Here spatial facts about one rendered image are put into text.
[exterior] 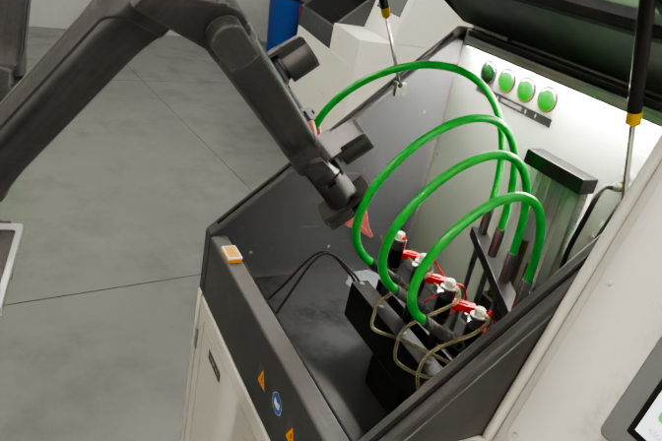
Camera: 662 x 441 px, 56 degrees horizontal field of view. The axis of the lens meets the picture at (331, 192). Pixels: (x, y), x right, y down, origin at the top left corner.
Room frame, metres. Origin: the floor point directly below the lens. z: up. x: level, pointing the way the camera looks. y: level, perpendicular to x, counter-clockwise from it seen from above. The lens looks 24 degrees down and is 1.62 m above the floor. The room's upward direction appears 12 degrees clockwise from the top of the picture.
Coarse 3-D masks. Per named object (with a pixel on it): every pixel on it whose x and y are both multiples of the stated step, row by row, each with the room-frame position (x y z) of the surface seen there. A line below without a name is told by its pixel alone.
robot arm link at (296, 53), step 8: (288, 40) 1.14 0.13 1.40; (296, 40) 1.13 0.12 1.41; (304, 40) 1.13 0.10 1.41; (272, 48) 1.15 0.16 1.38; (280, 48) 1.12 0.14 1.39; (288, 48) 1.12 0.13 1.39; (296, 48) 1.13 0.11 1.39; (304, 48) 1.13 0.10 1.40; (272, 56) 1.11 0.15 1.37; (280, 56) 1.12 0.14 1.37; (288, 56) 1.12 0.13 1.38; (296, 56) 1.12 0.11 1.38; (304, 56) 1.12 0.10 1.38; (312, 56) 1.12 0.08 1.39; (288, 64) 1.11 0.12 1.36; (296, 64) 1.11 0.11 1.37; (304, 64) 1.12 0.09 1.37; (312, 64) 1.13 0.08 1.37; (296, 72) 1.11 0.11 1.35; (304, 72) 1.12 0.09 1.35; (296, 80) 1.12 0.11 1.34
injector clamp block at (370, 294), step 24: (360, 288) 1.03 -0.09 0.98; (360, 312) 1.01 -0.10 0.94; (384, 312) 0.97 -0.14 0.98; (384, 336) 0.93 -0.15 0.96; (408, 336) 0.91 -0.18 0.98; (384, 360) 0.91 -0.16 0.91; (408, 360) 0.86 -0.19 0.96; (432, 360) 0.86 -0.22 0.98; (384, 384) 0.90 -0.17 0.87; (408, 384) 0.85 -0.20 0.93; (384, 408) 0.88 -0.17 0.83
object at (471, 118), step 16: (448, 128) 0.94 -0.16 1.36; (416, 144) 0.92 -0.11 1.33; (512, 144) 1.02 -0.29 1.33; (400, 160) 0.91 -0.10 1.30; (384, 176) 0.90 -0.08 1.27; (512, 176) 1.03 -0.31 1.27; (368, 192) 0.89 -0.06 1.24; (352, 240) 0.89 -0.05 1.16; (496, 240) 1.04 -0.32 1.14; (368, 256) 0.90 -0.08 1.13
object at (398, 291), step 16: (464, 160) 0.87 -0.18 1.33; (480, 160) 0.88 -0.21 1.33; (512, 160) 0.91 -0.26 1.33; (448, 176) 0.85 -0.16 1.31; (528, 176) 0.94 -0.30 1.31; (528, 192) 0.94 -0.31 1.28; (416, 208) 0.83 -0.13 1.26; (528, 208) 0.95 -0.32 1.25; (400, 224) 0.82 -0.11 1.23; (384, 240) 0.82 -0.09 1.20; (512, 240) 0.96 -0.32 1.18; (384, 256) 0.81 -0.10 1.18; (512, 256) 0.95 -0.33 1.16; (384, 272) 0.82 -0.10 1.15; (400, 288) 0.84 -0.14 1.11
